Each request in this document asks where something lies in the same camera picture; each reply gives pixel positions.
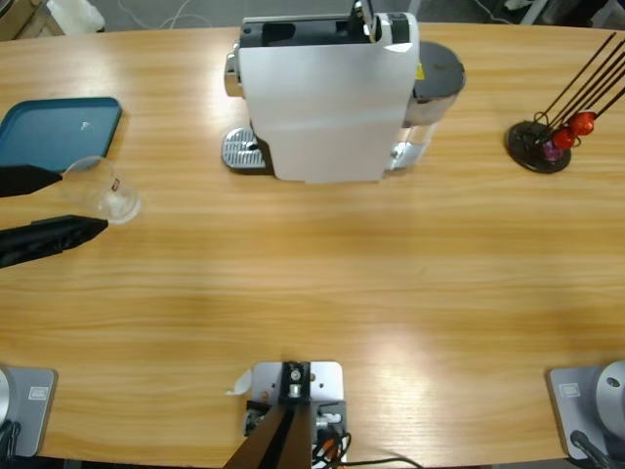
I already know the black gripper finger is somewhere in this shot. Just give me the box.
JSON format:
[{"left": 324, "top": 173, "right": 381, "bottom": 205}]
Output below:
[
  {"left": 0, "top": 214, "right": 110, "bottom": 270},
  {"left": 0, "top": 164, "right": 64, "bottom": 198}
]

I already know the clear drinking glass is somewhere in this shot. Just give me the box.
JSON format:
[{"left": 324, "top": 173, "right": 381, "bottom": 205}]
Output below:
[{"left": 59, "top": 155, "right": 144, "bottom": 226}]

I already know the grey machine lever lid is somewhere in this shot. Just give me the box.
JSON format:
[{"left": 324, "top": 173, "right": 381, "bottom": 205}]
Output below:
[{"left": 350, "top": 0, "right": 383, "bottom": 43}]

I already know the white capsule coffee machine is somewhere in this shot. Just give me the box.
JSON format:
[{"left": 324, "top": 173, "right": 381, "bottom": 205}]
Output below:
[{"left": 225, "top": 12, "right": 422, "bottom": 186}]

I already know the red coffee capsule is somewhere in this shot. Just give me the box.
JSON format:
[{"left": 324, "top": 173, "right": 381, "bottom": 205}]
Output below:
[
  {"left": 551, "top": 127, "right": 577, "bottom": 150},
  {"left": 569, "top": 110, "right": 597, "bottom": 137}
]

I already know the teal plastic tray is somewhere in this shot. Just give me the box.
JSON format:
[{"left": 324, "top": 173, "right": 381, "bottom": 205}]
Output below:
[{"left": 0, "top": 96, "right": 123, "bottom": 173}]

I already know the cardboard box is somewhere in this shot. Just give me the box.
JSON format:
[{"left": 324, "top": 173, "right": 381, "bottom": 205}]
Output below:
[{"left": 0, "top": 0, "right": 65, "bottom": 43}]

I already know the silver drip tray grate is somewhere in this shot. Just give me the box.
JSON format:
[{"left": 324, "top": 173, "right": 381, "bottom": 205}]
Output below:
[{"left": 222, "top": 126, "right": 272, "bottom": 172}]

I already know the white paper tab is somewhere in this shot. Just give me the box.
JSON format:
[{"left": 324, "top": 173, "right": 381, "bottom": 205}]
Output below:
[{"left": 224, "top": 368, "right": 254, "bottom": 397}]

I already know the clear water tank black lid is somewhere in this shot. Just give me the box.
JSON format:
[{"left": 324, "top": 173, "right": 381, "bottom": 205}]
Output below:
[{"left": 389, "top": 41, "right": 468, "bottom": 172}]

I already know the black capsule holder with rods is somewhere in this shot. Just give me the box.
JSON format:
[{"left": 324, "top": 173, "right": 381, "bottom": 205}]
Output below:
[{"left": 505, "top": 31, "right": 625, "bottom": 175}]

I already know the arm grey base plate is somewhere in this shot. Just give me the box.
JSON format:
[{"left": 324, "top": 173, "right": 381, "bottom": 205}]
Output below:
[
  {"left": 0, "top": 365, "right": 59, "bottom": 459},
  {"left": 545, "top": 360, "right": 625, "bottom": 461}
]

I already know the black base cable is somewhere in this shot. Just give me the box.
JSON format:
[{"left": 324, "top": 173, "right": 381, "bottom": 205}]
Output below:
[
  {"left": 0, "top": 419, "right": 21, "bottom": 458},
  {"left": 569, "top": 429, "right": 612, "bottom": 469}
]

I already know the white floor cable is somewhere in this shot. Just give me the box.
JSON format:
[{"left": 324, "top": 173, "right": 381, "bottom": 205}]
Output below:
[{"left": 116, "top": 0, "right": 224, "bottom": 31}]

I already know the white block with dark post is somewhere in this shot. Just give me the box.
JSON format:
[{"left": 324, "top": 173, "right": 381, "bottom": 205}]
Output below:
[{"left": 227, "top": 360, "right": 349, "bottom": 469}]

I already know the black cable bundle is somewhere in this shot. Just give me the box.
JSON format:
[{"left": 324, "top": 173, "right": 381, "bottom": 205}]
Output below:
[{"left": 311, "top": 428, "right": 424, "bottom": 469}]

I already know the white furniture frame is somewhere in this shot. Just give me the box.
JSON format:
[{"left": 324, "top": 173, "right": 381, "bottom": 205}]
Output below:
[{"left": 520, "top": 0, "right": 561, "bottom": 24}]

